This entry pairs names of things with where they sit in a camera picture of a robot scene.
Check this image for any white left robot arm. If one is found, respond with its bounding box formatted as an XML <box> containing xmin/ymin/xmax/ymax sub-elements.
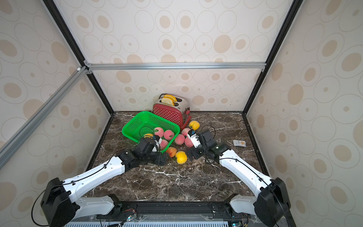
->
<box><xmin>39</xmin><ymin>135</ymin><xmax>168</xmax><ymax>227</ymax></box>

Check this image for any black corner frame post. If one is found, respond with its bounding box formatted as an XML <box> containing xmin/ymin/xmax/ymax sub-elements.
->
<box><xmin>42</xmin><ymin>0</ymin><xmax>115</xmax><ymax>115</ymax></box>
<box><xmin>243</xmin><ymin>0</ymin><xmax>303</xmax><ymax>116</ymax></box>

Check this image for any black corner frame post left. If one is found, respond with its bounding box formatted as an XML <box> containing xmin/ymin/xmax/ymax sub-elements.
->
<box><xmin>42</xmin><ymin>0</ymin><xmax>115</xmax><ymax>115</ymax></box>

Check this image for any white drycake snack packet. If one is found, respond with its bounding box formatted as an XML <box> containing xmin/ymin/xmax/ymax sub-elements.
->
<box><xmin>233</xmin><ymin>140</ymin><xmax>246</xmax><ymax>148</ymax></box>

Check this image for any black corner frame post right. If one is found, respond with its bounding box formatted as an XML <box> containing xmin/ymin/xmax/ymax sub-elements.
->
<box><xmin>243</xmin><ymin>0</ymin><xmax>303</xmax><ymax>116</ymax></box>

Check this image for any yellow peach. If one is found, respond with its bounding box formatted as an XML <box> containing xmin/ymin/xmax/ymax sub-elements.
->
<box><xmin>175</xmin><ymin>151</ymin><xmax>188</xmax><ymax>164</ymax></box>
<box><xmin>189</xmin><ymin>121</ymin><xmax>200</xmax><ymax>131</ymax></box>
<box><xmin>143</xmin><ymin>133</ymin><xmax>154</xmax><ymax>138</ymax></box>

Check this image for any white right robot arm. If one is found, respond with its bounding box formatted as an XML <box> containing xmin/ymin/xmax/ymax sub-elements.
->
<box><xmin>187</xmin><ymin>130</ymin><xmax>296</xmax><ymax>227</ymax></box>

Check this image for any toast slice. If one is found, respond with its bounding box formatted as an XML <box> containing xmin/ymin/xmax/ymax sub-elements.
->
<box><xmin>160</xmin><ymin>97</ymin><xmax>175</xmax><ymax>106</ymax></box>
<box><xmin>164</xmin><ymin>94</ymin><xmax>177</xmax><ymax>102</ymax></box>

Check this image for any green plastic basket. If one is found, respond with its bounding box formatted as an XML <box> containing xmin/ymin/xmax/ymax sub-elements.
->
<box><xmin>122</xmin><ymin>111</ymin><xmax>180</xmax><ymax>153</ymax></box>

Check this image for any pink peach left cluster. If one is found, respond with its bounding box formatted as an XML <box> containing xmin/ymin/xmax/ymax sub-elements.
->
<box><xmin>175</xmin><ymin>134</ymin><xmax>185</xmax><ymax>145</ymax></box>

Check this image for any pink peach centre cluster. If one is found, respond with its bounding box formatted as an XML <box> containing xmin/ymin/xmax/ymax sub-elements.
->
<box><xmin>184</xmin><ymin>138</ymin><xmax>193</xmax><ymax>148</ymax></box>

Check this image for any red orange peach with leaf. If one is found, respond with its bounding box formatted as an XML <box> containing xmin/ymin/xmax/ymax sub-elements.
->
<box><xmin>166</xmin><ymin>147</ymin><xmax>177</xmax><ymax>158</ymax></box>

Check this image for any aluminium rail back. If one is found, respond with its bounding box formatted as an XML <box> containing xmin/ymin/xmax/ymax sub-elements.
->
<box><xmin>88</xmin><ymin>62</ymin><xmax>266</xmax><ymax>71</ymax></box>

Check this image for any yellow peach by toaster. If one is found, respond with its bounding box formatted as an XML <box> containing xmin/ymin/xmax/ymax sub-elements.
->
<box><xmin>189</xmin><ymin>121</ymin><xmax>200</xmax><ymax>131</ymax></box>

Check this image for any red polka dot toaster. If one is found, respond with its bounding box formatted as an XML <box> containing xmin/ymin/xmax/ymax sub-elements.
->
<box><xmin>153</xmin><ymin>94</ymin><xmax>192</xmax><ymax>130</ymax></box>

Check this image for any pink peach front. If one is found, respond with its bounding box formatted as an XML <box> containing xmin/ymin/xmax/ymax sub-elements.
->
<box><xmin>154</xmin><ymin>127</ymin><xmax>164</xmax><ymax>138</ymax></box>

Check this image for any toast slice back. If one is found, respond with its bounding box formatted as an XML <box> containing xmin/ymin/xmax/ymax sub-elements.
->
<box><xmin>164</xmin><ymin>94</ymin><xmax>177</xmax><ymax>102</ymax></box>

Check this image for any aluminium rail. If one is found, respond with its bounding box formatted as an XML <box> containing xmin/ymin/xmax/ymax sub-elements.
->
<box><xmin>88</xmin><ymin>62</ymin><xmax>266</xmax><ymax>71</ymax></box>
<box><xmin>1</xmin><ymin>66</ymin><xmax>88</xmax><ymax>167</ymax></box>

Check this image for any toast slice front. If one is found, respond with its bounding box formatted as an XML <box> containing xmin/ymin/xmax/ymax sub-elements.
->
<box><xmin>160</xmin><ymin>97</ymin><xmax>175</xmax><ymax>106</ymax></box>

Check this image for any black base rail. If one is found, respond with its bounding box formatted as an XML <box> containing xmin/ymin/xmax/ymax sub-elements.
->
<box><xmin>96</xmin><ymin>201</ymin><xmax>251</xmax><ymax>222</ymax></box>

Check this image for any aluminium rail left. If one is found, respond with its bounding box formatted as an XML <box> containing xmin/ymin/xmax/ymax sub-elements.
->
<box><xmin>1</xmin><ymin>66</ymin><xmax>88</xmax><ymax>167</ymax></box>

